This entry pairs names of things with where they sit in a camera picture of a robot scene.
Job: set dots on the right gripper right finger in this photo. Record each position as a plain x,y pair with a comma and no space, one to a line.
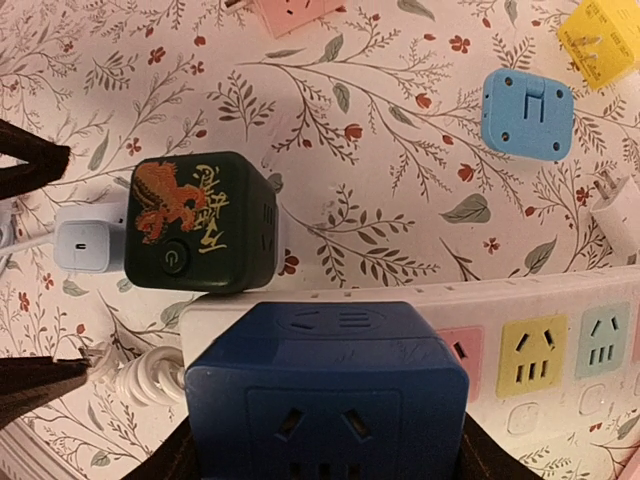
484,459

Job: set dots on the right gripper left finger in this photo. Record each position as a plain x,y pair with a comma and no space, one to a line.
174,459

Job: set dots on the small white charger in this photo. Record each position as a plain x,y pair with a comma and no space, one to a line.
616,213

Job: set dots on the pink cube plug adapter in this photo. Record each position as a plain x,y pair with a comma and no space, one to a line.
283,16

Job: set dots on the dark green cube socket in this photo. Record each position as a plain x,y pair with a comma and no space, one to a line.
202,222

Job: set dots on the dark blue cube socket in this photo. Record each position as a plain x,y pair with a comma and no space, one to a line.
327,391

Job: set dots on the light blue cube adapter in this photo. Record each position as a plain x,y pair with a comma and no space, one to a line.
527,115

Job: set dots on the yellow cube plug adapter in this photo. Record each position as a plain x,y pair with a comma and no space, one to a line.
602,39

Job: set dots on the white long power strip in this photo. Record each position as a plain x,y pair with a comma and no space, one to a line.
553,360

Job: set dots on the light blue charger plug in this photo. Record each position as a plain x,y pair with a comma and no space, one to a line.
90,238

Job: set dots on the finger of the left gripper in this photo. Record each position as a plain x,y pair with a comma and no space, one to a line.
41,162
28,383

